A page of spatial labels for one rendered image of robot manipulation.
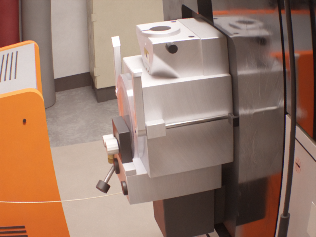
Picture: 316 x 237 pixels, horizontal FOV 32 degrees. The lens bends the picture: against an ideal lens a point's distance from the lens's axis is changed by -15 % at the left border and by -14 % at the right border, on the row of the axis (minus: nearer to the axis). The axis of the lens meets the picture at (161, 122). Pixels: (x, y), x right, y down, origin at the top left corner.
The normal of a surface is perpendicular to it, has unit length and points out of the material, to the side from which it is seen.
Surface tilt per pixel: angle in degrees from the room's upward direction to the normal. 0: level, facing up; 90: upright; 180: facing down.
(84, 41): 90
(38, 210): 90
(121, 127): 0
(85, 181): 0
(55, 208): 90
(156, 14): 90
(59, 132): 0
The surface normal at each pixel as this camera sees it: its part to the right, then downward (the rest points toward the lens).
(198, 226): 0.24, 0.38
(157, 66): -0.36, 0.78
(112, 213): -0.07, -0.91
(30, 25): -0.15, 0.41
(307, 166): -0.97, 0.15
